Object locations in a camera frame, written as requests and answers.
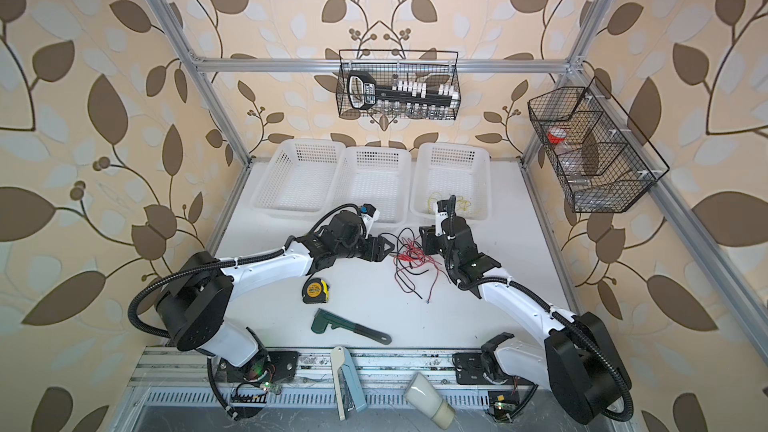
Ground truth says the yellow black tape measure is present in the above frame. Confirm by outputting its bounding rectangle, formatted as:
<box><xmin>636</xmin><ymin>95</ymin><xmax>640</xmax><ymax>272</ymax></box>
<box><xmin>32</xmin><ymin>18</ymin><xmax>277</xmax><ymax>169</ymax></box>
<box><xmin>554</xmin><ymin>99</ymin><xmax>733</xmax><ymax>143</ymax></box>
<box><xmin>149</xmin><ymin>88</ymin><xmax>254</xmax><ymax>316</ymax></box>
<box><xmin>302</xmin><ymin>278</ymin><xmax>329</xmax><ymax>304</ymax></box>

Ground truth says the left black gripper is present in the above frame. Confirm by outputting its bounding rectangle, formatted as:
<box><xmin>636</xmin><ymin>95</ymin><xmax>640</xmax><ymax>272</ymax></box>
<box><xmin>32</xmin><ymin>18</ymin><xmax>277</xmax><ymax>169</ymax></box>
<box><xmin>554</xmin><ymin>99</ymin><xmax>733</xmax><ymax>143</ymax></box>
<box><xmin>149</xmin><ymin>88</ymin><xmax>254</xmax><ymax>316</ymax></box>
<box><xmin>335</xmin><ymin>231</ymin><xmax>399</xmax><ymax>261</ymax></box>

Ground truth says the left white plastic basket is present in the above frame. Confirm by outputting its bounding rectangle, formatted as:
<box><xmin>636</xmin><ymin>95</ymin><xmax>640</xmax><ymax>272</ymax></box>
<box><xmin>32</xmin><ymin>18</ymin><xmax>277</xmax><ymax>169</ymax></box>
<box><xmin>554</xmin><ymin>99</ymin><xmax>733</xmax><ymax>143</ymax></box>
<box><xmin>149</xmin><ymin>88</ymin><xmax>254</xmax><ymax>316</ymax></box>
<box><xmin>250</xmin><ymin>139</ymin><xmax>345</xmax><ymax>219</ymax></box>

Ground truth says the black wire basket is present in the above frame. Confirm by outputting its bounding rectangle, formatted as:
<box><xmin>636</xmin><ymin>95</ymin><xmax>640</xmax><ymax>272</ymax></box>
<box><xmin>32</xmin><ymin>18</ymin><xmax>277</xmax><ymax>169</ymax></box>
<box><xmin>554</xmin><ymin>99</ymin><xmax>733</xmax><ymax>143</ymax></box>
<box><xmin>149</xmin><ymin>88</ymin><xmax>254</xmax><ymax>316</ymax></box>
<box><xmin>527</xmin><ymin>78</ymin><xmax>670</xmax><ymax>213</ymax></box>
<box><xmin>335</xmin><ymin>47</ymin><xmax>462</xmax><ymax>121</ymax></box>

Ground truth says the right white plastic basket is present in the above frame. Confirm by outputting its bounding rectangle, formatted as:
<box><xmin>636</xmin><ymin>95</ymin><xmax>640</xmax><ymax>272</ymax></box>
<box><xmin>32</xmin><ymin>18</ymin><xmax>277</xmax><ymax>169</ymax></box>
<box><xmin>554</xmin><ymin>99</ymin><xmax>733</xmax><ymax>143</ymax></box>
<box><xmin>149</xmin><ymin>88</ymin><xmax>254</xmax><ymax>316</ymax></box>
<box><xmin>410</xmin><ymin>143</ymin><xmax>491</xmax><ymax>221</ymax></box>

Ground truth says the red cable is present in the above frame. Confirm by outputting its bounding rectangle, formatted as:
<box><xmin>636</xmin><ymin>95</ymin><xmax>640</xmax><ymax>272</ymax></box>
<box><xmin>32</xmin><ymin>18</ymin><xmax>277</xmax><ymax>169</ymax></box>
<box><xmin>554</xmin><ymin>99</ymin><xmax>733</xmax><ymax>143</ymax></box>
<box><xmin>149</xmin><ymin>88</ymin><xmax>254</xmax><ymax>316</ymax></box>
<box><xmin>392</xmin><ymin>236</ymin><xmax>448</xmax><ymax>304</ymax></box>

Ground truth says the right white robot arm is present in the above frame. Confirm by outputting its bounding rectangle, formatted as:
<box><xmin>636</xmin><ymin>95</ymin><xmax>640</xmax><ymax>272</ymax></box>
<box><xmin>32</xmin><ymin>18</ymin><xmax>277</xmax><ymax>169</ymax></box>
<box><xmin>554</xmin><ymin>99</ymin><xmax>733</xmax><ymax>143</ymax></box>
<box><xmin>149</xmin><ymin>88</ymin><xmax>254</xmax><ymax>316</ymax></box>
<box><xmin>419</xmin><ymin>213</ymin><xmax>635</xmax><ymax>425</ymax></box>

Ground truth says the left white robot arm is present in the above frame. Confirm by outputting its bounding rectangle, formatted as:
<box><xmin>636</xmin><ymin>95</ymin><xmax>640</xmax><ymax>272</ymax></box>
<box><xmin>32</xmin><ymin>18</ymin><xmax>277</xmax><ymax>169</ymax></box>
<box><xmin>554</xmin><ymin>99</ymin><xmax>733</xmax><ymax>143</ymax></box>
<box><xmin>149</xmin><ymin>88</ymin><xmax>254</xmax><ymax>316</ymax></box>
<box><xmin>127</xmin><ymin>203</ymin><xmax>394</xmax><ymax>369</ymax></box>

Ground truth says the green black pipe wrench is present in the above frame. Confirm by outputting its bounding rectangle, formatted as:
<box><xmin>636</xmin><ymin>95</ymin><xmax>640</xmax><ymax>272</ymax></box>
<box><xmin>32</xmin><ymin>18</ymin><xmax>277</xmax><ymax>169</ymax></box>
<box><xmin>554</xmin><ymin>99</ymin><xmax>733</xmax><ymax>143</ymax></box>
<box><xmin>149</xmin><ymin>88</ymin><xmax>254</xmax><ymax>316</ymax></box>
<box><xmin>311</xmin><ymin>309</ymin><xmax>392</xmax><ymax>345</ymax></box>

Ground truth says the back black wire basket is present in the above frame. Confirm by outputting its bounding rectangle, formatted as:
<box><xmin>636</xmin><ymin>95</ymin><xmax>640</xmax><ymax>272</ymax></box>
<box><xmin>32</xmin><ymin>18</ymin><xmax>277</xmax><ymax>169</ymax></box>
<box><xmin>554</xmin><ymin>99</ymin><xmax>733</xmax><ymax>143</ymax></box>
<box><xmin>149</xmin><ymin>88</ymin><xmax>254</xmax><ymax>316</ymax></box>
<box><xmin>335</xmin><ymin>47</ymin><xmax>462</xmax><ymax>121</ymax></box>

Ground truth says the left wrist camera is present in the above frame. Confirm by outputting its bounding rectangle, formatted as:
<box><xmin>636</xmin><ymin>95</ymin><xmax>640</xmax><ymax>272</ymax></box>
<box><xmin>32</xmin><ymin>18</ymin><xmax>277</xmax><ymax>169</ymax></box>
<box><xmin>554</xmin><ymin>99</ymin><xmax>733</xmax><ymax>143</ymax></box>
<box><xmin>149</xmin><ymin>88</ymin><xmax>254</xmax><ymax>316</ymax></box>
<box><xmin>359</xmin><ymin>203</ymin><xmax>380</xmax><ymax>221</ymax></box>

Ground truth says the red item in wire basket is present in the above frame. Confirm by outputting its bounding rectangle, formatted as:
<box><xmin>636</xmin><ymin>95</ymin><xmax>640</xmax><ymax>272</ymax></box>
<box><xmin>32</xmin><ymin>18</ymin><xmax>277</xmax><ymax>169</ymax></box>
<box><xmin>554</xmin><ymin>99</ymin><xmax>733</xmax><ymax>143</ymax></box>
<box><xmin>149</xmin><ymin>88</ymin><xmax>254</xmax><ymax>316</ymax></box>
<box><xmin>546</xmin><ymin>126</ymin><xmax>567</xmax><ymax>145</ymax></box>

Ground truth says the right black wire basket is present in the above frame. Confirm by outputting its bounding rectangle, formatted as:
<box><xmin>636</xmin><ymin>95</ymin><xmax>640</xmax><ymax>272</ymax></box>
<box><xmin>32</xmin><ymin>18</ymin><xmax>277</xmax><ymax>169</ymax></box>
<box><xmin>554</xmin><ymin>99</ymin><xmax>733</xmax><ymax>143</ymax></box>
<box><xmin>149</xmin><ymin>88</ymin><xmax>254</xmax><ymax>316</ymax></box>
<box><xmin>527</xmin><ymin>78</ymin><xmax>670</xmax><ymax>213</ymax></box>

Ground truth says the black socket set holder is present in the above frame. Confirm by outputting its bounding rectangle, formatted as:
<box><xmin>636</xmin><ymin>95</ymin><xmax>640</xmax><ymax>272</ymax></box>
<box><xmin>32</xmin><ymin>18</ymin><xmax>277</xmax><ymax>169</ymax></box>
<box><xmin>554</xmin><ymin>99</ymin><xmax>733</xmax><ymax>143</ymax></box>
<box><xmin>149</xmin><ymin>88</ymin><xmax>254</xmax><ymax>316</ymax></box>
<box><xmin>344</xmin><ymin>71</ymin><xmax>461</xmax><ymax>114</ymax></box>

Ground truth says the white plastic basket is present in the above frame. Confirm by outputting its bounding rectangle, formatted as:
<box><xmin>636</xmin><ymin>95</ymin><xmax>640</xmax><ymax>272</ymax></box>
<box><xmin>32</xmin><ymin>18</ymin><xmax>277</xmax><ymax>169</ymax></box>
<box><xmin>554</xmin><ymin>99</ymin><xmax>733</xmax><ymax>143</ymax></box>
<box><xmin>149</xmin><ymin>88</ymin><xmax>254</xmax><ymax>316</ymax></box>
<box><xmin>410</xmin><ymin>143</ymin><xmax>491</xmax><ymax>221</ymax></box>
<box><xmin>250</xmin><ymin>139</ymin><xmax>345</xmax><ymax>219</ymax></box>
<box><xmin>330</xmin><ymin>147</ymin><xmax>411</xmax><ymax>226</ymax></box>

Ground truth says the middle white plastic basket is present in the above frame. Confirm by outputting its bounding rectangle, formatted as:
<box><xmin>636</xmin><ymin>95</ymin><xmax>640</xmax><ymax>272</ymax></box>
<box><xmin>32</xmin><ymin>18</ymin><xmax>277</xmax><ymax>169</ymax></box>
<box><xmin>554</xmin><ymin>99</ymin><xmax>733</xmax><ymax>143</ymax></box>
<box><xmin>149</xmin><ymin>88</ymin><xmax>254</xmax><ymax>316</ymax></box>
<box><xmin>330</xmin><ymin>147</ymin><xmax>411</xmax><ymax>226</ymax></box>

